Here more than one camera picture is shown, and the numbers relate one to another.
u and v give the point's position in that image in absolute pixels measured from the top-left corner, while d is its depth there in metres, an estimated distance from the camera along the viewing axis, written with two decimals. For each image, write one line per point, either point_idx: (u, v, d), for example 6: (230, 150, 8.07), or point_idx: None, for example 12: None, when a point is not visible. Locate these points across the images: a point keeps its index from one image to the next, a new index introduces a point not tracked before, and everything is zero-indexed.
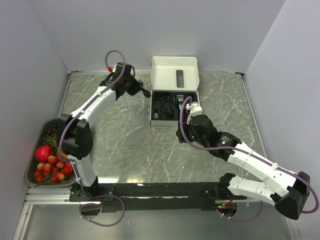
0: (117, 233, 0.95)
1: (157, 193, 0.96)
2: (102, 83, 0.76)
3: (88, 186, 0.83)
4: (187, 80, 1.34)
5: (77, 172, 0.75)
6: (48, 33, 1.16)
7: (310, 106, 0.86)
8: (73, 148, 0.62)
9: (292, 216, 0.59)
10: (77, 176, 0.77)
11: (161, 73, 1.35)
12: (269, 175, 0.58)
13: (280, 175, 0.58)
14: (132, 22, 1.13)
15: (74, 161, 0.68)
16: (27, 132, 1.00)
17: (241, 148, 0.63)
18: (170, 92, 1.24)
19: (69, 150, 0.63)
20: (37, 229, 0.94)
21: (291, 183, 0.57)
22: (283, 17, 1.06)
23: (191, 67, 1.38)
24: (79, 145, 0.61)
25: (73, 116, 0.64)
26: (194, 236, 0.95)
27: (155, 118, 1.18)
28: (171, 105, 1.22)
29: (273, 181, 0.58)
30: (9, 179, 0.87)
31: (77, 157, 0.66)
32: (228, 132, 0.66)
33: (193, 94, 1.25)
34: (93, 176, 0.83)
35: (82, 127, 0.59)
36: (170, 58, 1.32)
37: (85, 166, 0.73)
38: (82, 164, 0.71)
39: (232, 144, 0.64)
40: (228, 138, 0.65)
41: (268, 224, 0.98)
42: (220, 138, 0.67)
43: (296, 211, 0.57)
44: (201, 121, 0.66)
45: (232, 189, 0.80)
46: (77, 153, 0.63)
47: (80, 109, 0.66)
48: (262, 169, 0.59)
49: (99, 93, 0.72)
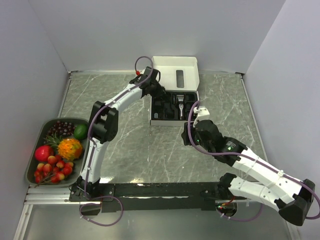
0: (117, 233, 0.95)
1: (157, 193, 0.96)
2: (131, 81, 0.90)
3: (91, 183, 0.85)
4: (187, 80, 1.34)
5: (90, 161, 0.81)
6: (48, 32, 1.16)
7: (310, 106, 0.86)
8: (100, 131, 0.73)
9: (296, 223, 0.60)
10: (87, 166, 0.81)
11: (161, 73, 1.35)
12: (274, 182, 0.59)
13: (285, 182, 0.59)
14: (132, 23, 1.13)
15: (95, 144, 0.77)
16: (27, 132, 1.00)
17: (246, 154, 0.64)
18: (170, 92, 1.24)
19: (98, 133, 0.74)
20: (37, 229, 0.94)
21: (297, 191, 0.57)
22: (283, 17, 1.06)
23: (191, 67, 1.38)
24: (107, 130, 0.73)
25: (106, 103, 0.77)
26: (194, 236, 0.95)
27: (155, 118, 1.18)
28: (171, 105, 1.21)
29: (280, 188, 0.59)
30: (9, 178, 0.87)
31: (100, 141, 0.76)
32: (234, 138, 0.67)
33: (193, 94, 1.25)
34: (99, 174, 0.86)
35: (112, 114, 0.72)
36: (170, 58, 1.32)
37: (100, 156, 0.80)
38: (100, 151, 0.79)
39: (238, 150, 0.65)
40: (235, 144, 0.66)
41: (268, 224, 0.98)
42: (225, 144, 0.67)
43: (301, 218, 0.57)
44: (207, 127, 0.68)
45: (233, 191, 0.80)
46: (103, 137, 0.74)
47: (112, 99, 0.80)
48: (268, 175, 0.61)
49: (129, 89, 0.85)
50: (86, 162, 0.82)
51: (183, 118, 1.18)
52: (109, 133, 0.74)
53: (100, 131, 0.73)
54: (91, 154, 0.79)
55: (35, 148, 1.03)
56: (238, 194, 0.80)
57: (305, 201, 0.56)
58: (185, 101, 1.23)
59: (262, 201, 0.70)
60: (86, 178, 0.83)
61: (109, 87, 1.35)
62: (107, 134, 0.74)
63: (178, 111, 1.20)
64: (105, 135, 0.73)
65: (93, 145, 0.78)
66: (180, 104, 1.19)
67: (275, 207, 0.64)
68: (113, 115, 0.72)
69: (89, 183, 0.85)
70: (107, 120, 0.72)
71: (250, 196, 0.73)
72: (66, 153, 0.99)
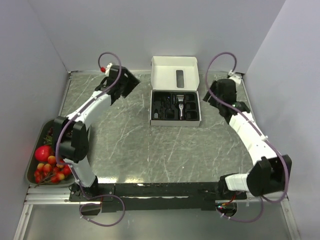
0: (117, 234, 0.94)
1: (157, 193, 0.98)
2: (97, 88, 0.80)
3: (88, 186, 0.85)
4: (187, 80, 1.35)
5: (75, 174, 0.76)
6: (48, 32, 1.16)
7: (309, 106, 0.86)
8: (69, 151, 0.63)
9: (255, 191, 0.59)
10: (76, 178, 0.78)
11: (161, 73, 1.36)
12: (252, 142, 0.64)
13: (263, 147, 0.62)
14: (132, 22, 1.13)
15: (71, 164, 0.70)
16: (27, 132, 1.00)
17: (245, 115, 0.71)
18: (170, 92, 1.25)
19: (68, 153, 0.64)
20: (37, 229, 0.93)
21: (269, 156, 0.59)
22: (283, 17, 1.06)
23: (191, 67, 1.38)
24: (75, 148, 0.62)
25: (69, 118, 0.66)
26: (194, 236, 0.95)
27: (155, 118, 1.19)
28: (171, 105, 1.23)
29: (254, 147, 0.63)
30: (8, 178, 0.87)
31: (74, 160, 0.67)
32: (243, 102, 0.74)
33: (193, 94, 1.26)
34: (92, 176, 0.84)
35: (79, 129, 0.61)
36: (170, 58, 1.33)
37: (83, 168, 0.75)
38: (79, 166, 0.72)
39: (240, 109, 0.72)
40: (241, 104, 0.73)
41: (268, 225, 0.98)
42: (234, 102, 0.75)
43: (258, 184, 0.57)
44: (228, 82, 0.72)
45: (228, 181, 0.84)
46: (74, 155, 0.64)
47: (76, 112, 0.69)
48: (251, 135, 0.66)
49: (95, 96, 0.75)
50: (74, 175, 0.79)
51: (183, 117, 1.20)
52: (79, 149, 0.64)
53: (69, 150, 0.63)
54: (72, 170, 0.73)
55: (35, 148, 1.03)
56: (231, 186, 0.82)
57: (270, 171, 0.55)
58: (185, 101, 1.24)
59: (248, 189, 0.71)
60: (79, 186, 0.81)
61: None
62: (77, 152, 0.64)
63: (178, 111, 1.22)
64: (75, 153, 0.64)
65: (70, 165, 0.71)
66: (180, 104, 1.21)
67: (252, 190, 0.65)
68: (80, 129, 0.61)
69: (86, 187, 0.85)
70: (72, 136, 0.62)
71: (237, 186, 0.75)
72: None
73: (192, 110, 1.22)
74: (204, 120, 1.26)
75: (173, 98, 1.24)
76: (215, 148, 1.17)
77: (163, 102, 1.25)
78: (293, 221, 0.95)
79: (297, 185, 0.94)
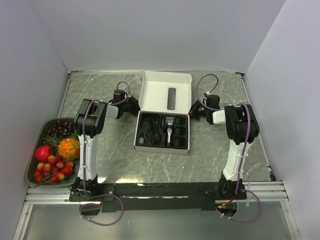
0: (116, 233, 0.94)
1: (157, 193, 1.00)
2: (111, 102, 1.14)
3: (91, 180, 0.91)
4: (179, 100, 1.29)
5: (84, 159, 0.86)
6: (48, 33, 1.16)
7: (308, 107, 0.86)
8: (92, 123, 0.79)
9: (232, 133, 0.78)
10: (83, 163, 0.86)
11: (152, 88, 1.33)
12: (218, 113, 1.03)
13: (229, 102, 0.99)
14: (131, 22, 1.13)
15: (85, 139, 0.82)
16: (27, 132, 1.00)
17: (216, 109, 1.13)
18: (160, 113, 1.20)
19: (89, 127, 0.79)
20: (37, 229, 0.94)
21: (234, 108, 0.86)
22: (282, 18, 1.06)
23: (186, 85, 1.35)
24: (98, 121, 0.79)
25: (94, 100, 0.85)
26: (194, 236, 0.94)
27: (140, 144, 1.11)
28: (159, 129, 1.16)
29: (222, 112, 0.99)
30: (8, 179, 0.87)
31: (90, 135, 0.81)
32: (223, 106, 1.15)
33: (184, 118, 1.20)
34: (95, 170, 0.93)
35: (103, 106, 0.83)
36: (163, 74, 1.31)
37: (93, 151, 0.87)
38: (92, 146, 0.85)
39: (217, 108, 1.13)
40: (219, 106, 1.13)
41: (269, 225, 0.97)
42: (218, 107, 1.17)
43: (231, 124, 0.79)
44: (216, 99, 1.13)
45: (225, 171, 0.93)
46: (94, 128, 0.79)
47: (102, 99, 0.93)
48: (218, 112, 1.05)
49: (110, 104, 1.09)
50: (81, 161, 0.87)
51: (170, 143, 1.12)
52: (99, 125, 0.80)
53: (93, 120, 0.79)
54: (84, 152, 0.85)
55: (35, 148, 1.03)
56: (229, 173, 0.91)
57: (233, 110, 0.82)
58: (175, 125, 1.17)
59: (240, 157, 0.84)
60: (84, 175, 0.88)
61: (109, 87, 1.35)
62: (97, 126, 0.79)
63: (166, 136, 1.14)
64: (95, 126, 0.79)
65: (84, 142, 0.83)
66: (169, 128, 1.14)
67: (238, 145, 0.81)
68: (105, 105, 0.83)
69: (88, 181, 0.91)
70: (98, 111, 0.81)
71: (232, 165, 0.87)
72: (66, 153, 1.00)
73: (181, 137, 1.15)
74: (204, 120, 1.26)
75: (162, 121, 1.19)
76: (215, 148, 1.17)
77: (151, 124, 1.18)
78: (293, 220, 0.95)
79: (297, 185, 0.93)
